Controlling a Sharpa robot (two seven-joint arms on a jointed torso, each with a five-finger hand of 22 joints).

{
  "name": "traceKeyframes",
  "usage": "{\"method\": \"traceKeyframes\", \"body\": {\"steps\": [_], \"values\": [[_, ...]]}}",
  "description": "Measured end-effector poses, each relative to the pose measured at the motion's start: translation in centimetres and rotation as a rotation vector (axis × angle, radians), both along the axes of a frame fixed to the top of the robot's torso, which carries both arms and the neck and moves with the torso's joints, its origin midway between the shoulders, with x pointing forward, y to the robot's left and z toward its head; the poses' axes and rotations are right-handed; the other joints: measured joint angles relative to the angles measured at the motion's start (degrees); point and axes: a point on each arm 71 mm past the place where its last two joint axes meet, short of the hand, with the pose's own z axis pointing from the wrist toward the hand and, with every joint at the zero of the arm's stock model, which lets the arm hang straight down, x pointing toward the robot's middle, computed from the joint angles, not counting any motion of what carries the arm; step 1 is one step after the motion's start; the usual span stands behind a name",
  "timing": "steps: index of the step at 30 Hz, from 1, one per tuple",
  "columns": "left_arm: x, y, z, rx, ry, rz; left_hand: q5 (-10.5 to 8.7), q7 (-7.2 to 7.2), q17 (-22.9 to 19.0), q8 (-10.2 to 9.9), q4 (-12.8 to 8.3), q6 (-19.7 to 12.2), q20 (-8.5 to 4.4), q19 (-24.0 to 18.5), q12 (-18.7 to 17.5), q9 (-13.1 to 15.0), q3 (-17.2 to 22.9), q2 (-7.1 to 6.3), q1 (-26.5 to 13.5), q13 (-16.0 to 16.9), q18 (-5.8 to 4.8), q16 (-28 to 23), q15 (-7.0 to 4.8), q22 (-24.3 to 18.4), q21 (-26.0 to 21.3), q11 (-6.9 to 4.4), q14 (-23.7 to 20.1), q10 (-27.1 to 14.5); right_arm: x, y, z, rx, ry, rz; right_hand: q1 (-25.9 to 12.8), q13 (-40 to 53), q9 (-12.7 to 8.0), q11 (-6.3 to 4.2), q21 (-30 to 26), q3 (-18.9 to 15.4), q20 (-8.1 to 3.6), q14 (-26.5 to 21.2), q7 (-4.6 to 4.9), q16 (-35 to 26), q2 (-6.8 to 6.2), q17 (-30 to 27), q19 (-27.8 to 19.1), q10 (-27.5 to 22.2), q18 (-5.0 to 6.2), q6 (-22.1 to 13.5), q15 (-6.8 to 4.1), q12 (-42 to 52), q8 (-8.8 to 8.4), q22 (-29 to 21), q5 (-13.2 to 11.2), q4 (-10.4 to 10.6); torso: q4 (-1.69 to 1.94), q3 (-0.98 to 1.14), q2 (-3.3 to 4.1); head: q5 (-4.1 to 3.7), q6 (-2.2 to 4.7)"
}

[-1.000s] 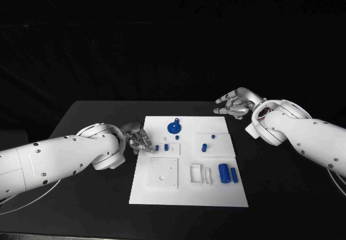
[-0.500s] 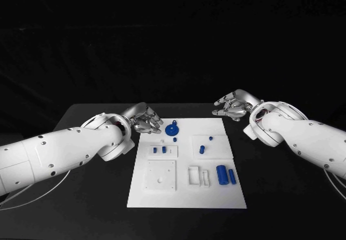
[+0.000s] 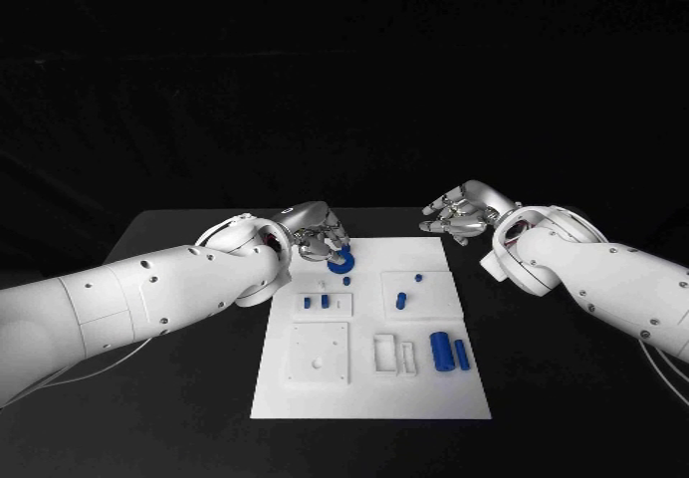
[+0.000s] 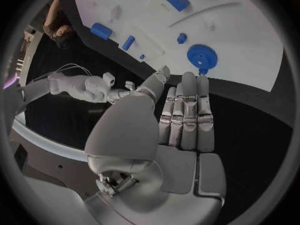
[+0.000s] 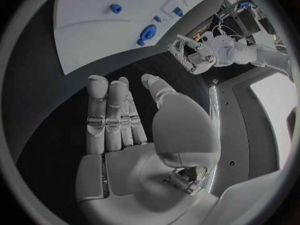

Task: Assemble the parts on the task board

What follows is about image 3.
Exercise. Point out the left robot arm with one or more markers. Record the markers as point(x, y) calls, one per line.
point(161, 291)

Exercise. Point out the blue gear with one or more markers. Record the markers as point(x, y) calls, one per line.
point(344, 263)

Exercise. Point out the white task board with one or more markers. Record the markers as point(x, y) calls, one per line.
point(370, 354)

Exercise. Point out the blue oblong plug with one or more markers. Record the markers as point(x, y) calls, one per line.
point(401, 301)

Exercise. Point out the thick long blue cylinder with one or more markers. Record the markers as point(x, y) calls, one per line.
point(442, 351)

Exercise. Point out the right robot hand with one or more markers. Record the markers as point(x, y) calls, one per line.
point(468, 213)

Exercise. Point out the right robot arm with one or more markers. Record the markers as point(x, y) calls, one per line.
point(602, 276)

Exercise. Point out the thin long blue cylinder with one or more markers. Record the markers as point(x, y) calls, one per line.
point(461, 354)

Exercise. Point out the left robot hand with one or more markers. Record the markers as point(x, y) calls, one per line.
point(314, 227)

